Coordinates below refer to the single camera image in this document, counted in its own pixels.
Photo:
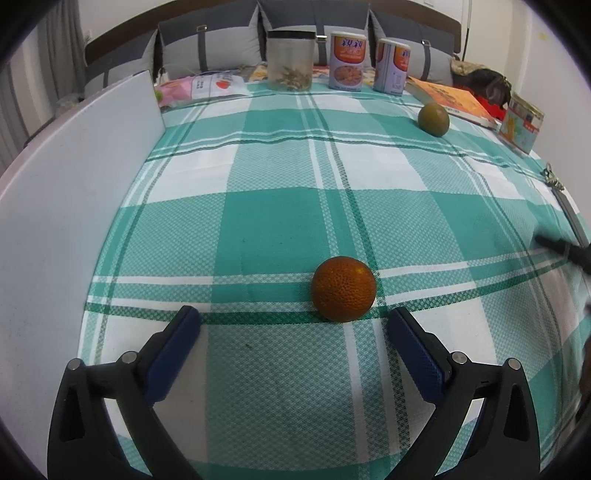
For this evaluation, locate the bunch of keys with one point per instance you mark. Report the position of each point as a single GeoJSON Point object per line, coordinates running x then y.
{"type": "Point", "coordinates": [551, 177]}

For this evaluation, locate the dark bag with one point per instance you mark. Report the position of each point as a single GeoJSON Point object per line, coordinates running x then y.
{"type": "Point", "coordinates": [487, 81]}

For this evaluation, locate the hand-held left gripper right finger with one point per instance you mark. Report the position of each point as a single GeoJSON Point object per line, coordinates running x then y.
{"type": "Point", "coordinates": [418, 355]}

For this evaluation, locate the small orange mandarin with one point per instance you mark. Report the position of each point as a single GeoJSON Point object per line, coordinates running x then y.
{"type": "Point", "coordinates": [344, 288]}

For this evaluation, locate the orange book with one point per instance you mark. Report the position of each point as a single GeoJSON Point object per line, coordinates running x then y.
{"type": "Point", "coordinates": [452, 100]}

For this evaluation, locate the white packet with red print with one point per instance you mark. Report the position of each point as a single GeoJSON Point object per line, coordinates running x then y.
{"type": "Point", "coordinates": [221, 85]}

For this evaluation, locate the green plaid tablecloth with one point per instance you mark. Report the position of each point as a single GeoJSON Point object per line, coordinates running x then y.
{"type": "Point", "coordinates": [300, 207]}

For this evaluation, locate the purple printed can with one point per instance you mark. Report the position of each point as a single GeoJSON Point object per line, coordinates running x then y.
{"type": "Point", "coordinates": [347, 62]}
{"type": "Point", "coordinates": [391, 67]}

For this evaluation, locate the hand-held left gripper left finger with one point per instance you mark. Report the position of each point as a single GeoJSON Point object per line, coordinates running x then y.
{"type": "Point", "coordinates": [173, 355]}

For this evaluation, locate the pale printed tin can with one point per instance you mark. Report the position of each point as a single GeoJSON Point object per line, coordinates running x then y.
{"type": "Point", "coordinates": [521, 124]}

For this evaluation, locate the grey cushion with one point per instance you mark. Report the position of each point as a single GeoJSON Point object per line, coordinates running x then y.
{"type": "Point", "coordinates": [314, 16]}
{"type": "Point", "coordinates": [207, 46]}
{"type": "Point", "coordinates": [415, 46]}
{"type": "Point", "coordinates": [117, 67]}

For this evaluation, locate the white board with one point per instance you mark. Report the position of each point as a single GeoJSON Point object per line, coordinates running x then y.
{"type": "Point", "coordinates": [60, 230]}

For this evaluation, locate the pink packet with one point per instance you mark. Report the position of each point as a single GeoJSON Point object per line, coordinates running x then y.
{"type": "Point", "coordinates": [178, 90]}

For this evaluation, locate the clear jar with black lid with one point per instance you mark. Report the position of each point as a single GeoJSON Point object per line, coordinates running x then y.
{"type": "Point", "coordinates": [290, 60]}

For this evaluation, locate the floral bed sheet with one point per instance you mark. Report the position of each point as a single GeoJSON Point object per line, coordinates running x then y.
{"type": "Point", "coordinates": [258, 74]}

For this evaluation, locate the grey curtain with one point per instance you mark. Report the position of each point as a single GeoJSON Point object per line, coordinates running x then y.
{"type": "Point", "coordinates": [27, 92]}

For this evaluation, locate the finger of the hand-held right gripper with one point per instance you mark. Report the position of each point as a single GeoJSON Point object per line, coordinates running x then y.
{"type": "Point", "coordinates": [572, 256]}

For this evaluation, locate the brown headboard panel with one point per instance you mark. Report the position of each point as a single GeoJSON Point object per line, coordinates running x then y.
{"type": "Point", "coordinates": [120, 34]}
{"type": "Point", "coordinates": [415, 11]}

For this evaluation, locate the red box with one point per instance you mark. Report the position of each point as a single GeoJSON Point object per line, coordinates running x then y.
{"type": "Point", "coordinates": [491, 110]}

